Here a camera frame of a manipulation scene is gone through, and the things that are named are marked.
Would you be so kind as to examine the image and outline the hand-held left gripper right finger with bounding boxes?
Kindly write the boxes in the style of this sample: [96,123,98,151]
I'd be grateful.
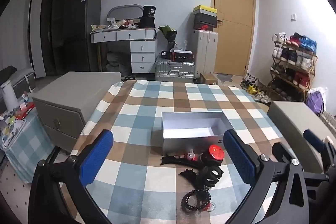
[223,129,310,224]

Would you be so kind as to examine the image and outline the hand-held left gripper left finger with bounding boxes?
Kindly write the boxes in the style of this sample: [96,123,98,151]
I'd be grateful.
[28,130,114,224]

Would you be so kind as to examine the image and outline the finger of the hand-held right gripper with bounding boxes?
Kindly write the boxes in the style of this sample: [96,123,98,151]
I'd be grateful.
[272,142,292,162]
[303,129,336,180]

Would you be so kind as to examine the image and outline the round red badge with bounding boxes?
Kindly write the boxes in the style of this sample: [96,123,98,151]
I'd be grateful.
[209,145,225,159]

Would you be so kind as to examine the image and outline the black round hair accessory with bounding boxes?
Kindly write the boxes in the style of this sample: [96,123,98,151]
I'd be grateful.
[199,152,223,167]

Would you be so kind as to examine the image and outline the black looped hair clip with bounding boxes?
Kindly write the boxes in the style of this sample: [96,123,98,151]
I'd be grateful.
[198,166,223,188]

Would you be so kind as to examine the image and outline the small black claw clip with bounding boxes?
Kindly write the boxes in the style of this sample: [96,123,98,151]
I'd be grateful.
[178,168,201,180]

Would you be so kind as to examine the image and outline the black beaded bracelet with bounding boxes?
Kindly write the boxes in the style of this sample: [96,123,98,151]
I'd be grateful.
[181,189,212,212]

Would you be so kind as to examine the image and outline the grey rectangular box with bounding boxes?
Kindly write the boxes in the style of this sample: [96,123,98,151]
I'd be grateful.
[161,110,238,157]

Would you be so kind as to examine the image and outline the large black claw hair clip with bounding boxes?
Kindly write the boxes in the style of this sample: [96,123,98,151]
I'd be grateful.
[161,154,204,169]

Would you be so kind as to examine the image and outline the plain grey cabinet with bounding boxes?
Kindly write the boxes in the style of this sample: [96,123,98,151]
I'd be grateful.
[266,101,336,174]

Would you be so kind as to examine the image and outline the purple bag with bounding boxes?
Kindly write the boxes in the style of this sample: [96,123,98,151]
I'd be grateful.
[305,90,325,115]

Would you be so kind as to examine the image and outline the plaid tablecloth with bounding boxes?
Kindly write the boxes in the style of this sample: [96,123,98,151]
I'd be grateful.
[54,79,289,224]

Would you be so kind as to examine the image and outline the grey cabinet with drawers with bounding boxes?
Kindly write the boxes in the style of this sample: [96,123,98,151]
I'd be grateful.
[30,71,122,153]

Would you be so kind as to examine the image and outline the pile of shoes on floor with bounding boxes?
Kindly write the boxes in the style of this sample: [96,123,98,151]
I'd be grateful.
[240,73,272,104]

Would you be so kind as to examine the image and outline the wooden shoe rack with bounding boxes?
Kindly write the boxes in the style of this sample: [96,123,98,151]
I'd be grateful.
[268,32,319,102]

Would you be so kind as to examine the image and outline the small grey floor mat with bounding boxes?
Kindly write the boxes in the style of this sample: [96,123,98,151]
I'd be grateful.
[218,73,236,83]

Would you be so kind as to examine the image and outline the brown cardboard box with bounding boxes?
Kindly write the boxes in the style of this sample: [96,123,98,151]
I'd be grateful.
[200,73,219,85]

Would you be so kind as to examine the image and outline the rows of shoes on rack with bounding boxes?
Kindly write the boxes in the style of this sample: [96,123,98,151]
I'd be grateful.
[270,32,318,88]

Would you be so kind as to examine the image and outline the white cylindrical bin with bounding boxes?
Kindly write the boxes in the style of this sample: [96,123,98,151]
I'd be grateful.
[0,80,19,111]

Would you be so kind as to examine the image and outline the silver suitcase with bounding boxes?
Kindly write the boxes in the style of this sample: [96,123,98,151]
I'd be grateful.
[155,59,195,83]

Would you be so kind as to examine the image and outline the white upright suitcase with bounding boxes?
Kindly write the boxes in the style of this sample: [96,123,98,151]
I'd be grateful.
[193,29,219,75]

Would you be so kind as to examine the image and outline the grey desk with drawers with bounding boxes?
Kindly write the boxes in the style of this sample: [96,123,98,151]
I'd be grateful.
[91,28,158,74]

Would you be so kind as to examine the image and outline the black and red box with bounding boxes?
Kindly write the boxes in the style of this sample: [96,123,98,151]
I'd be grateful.
[171,50,194,62]

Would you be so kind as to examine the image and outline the dark grey fridge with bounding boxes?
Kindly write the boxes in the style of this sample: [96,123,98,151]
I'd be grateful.
[63,0,101,73]

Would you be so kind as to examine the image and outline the clutter pile on desk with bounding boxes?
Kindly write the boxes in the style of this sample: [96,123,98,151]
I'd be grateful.
[91,18,141,31]

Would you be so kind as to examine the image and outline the black shoe box red logo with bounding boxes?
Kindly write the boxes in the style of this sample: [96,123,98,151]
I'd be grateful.
[194,21,217,30]

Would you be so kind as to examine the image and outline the dark green bouquet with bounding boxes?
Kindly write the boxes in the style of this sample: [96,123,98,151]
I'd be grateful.
[157,25,178,51]

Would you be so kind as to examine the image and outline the grey curtain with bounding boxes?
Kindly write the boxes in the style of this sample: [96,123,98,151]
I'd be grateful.
[0,0,36,71]

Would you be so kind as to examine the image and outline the grey arched mirror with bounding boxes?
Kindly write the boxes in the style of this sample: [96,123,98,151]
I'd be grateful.
[107,4,144,25]

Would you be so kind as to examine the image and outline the dark wardrobe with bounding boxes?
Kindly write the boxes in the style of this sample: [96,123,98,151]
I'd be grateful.
[39,0,74,77]

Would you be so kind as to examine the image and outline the tall black box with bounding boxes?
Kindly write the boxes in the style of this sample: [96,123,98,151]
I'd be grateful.
[139,5,156,28]

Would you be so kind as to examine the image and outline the yellow shoe box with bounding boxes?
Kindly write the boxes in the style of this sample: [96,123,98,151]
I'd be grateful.
[193,5,218,14]

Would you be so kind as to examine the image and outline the wooden door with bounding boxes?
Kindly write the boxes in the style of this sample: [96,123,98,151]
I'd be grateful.
[211,0,256,76]

